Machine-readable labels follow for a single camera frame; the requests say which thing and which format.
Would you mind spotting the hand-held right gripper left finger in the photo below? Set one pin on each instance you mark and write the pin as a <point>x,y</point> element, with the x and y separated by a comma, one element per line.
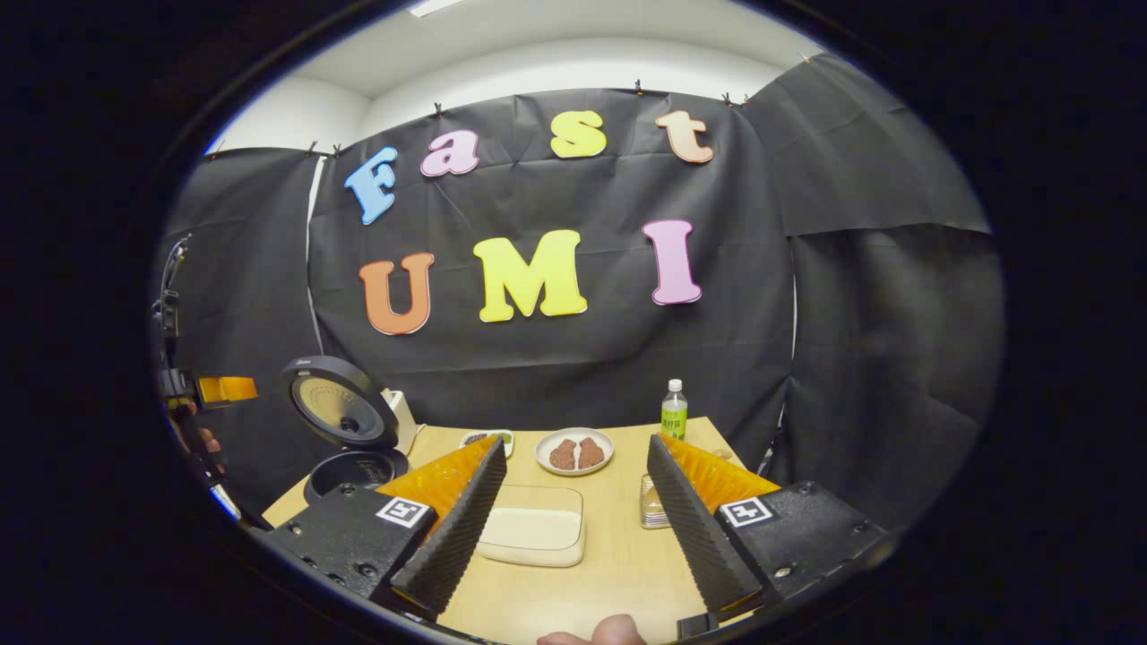
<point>461,528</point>

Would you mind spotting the green drink bottle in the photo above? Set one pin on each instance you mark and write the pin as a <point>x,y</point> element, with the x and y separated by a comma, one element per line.
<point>674,417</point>

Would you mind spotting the dark grey rice cooker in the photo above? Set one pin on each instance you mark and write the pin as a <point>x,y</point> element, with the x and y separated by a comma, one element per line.
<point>340,412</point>

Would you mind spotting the long ceiling light panel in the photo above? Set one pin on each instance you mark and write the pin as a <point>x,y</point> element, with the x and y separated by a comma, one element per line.
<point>435,5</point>

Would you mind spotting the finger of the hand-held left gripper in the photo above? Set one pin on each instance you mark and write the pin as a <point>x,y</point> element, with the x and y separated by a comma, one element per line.
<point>224,389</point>

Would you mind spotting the white divided bean dish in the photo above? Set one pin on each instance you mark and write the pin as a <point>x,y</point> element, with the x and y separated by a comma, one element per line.
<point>488,441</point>

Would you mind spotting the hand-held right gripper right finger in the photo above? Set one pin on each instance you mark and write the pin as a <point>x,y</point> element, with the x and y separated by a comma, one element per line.
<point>694,537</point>

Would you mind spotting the black backdrop cloth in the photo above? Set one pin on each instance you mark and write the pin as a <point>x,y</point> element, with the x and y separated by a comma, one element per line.
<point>851,313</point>

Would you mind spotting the brown meat piece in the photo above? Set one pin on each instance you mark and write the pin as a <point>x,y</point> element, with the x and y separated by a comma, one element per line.
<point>563,455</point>
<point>591,453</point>

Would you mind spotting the clear box of white rice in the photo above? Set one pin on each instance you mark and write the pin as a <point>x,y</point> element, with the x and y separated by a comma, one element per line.
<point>530,533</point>

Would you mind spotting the clear chopstick holder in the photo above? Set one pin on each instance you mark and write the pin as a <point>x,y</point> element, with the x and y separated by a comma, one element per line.
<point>652,506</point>

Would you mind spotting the white round plate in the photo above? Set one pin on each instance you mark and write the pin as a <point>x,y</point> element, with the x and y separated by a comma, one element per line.
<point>573,470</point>

